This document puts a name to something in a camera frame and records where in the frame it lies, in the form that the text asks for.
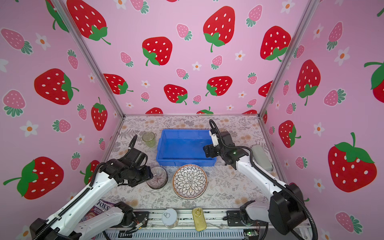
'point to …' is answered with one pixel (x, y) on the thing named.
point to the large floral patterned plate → (189, 181)
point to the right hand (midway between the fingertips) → (209, 145)
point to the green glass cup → (149, 137)
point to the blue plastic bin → (184, 147)
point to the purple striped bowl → (159, 179)
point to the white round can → (170, 218)
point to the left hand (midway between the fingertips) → (150, 177)
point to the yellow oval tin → (200, 222)
